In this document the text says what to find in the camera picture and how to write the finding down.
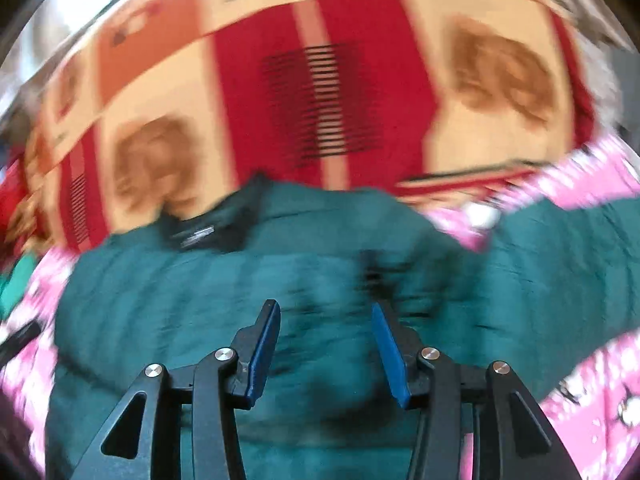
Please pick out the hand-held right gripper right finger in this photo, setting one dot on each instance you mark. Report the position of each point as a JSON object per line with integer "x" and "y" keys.
{"x": 391, "y": 355}

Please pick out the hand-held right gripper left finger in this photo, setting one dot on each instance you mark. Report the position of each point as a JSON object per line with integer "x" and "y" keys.
{"x": 261, "y": 355}

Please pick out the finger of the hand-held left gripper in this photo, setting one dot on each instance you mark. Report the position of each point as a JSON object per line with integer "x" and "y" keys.
{"x": 20, "y": 336}

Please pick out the green puffer jacket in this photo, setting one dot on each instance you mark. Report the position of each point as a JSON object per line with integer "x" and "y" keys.
{"x": 150, "y": 310}

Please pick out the pink penguin print blanket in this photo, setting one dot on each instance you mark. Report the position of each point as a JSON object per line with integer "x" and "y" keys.
{"x": 600, "y": 410}

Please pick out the red orange printed blanket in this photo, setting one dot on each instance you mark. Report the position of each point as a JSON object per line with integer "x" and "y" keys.
{"x": 350, "y": 35}

